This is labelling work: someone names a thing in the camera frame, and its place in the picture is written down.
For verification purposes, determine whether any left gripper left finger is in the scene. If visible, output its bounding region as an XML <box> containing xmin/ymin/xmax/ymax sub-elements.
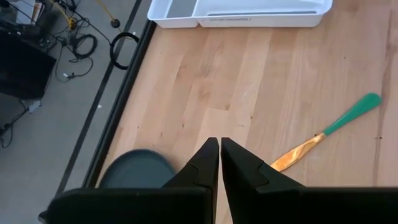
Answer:
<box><xmin>38</xmin><ymin>137</ymin><xmax>220</xmax><ymax>224</ymax></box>

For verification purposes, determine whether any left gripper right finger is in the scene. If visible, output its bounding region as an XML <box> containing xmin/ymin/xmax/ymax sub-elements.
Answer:
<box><xmin>220</xmin><ymin>137</ymin><xmax>398</xmax><ymax>224</ymax></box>

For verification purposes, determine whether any gold knife green handle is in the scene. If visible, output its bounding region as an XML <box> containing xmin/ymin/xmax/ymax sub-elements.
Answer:
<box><xmin>269</xmin><ymin>92</ymin><xmax>382</xmax><ymax>173</ymax></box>

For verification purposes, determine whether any dark grey round plate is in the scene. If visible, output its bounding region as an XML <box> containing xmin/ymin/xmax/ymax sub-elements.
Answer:
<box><xmin>98</xmin><ymin>148</ymin><xmax>177</xmax><ymax>189</ymax></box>

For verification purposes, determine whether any white plastic cutlery tray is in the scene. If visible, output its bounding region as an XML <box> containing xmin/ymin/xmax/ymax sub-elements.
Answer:
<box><xmin>147</xmin><ymin>0</ymin><xmax>333</xmax><ymax>29</ymax></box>

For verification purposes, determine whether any black equipment case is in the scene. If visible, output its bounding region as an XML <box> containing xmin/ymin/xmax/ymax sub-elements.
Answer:
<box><xmin>0</xmin><ymin>29</ymin><xmax>58</xmax><ymax>100</ymax></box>

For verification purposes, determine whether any large black cable coil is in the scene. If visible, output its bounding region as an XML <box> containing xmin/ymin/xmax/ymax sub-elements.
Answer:
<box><xmin>109</xmin><ymin>31</ymin><xmax>140</xmax><ymax>71</ymax></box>

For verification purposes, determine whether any thin cable white plug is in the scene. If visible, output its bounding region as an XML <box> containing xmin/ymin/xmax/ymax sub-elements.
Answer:
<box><xmin>55</xmin><ymin>46</ymin><xmax>94</xmax><ymax>83</ymax></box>

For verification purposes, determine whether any white plug with cable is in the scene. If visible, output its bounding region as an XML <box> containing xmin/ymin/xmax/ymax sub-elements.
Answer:
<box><xmin>0</xmin><ymin>99</ymin><xmax>43</xmax><ymax>149</ymax></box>

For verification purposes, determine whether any small black cable coil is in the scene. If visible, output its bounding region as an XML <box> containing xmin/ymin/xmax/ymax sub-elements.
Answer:
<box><xmin>70</xmin><ymin>32</ymin><xmax>98</xmax><ymax>60</ymax></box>

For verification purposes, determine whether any yellow hanging cable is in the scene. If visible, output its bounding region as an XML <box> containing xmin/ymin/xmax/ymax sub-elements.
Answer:
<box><xmin>94</xmin><ymin>0</ymin><xmax>116</xmax><ymax>21</ymax></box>

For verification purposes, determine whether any yellow cable connector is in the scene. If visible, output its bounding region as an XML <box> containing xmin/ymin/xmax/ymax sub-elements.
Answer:
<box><xmin>49</xmin><ymin>0</ymin><xmax>78</xmax><ymax>30</ymax></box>

